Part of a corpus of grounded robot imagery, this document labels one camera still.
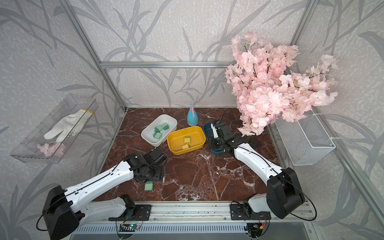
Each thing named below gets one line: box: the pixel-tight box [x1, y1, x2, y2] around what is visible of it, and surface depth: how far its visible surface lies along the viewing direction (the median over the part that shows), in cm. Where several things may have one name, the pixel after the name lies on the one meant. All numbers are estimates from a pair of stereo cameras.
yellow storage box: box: [166, 125, 207, 156], surface depth 102 cm
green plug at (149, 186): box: [144, 181, 154, 192], surface depth 82 cm
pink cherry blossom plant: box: [225, 32, 339, 137], surface depth 56 cm
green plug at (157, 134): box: [152, 130, 162, 140], surface depth 104 cm
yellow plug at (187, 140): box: [184, 136, 191, 144], surface depth 101 cm
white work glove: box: [43, 109, 94, 143], surface depth 68 cm
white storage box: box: [141, 114, 178, 148], surface depth 107 cm
